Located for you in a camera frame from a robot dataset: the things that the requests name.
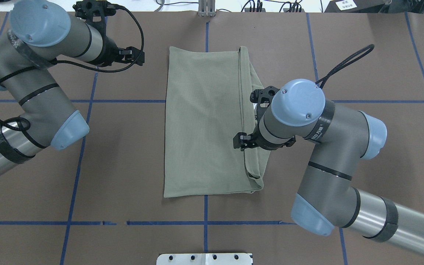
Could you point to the aluminium frame post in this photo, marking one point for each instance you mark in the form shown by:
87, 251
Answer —
206, 8

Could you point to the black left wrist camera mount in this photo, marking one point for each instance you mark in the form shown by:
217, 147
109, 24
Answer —
94, 12

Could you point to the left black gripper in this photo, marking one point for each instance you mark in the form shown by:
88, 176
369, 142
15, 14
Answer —
111, 50

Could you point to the olive green long-sleeve shirt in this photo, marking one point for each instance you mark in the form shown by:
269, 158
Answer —
207, 104

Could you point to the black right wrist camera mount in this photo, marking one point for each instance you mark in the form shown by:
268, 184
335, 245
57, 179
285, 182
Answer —
261, 98

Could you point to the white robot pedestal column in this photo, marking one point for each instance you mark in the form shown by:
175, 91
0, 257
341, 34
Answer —
205, 259

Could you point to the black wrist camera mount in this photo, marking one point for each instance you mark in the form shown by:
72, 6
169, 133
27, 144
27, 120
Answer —
94, 12
261, 98

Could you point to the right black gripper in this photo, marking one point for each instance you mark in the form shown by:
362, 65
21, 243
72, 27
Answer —
257, 139

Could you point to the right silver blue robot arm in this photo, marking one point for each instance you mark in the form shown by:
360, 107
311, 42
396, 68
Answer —
342, 137

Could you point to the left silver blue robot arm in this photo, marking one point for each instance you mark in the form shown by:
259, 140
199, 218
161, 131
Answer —
34, 111

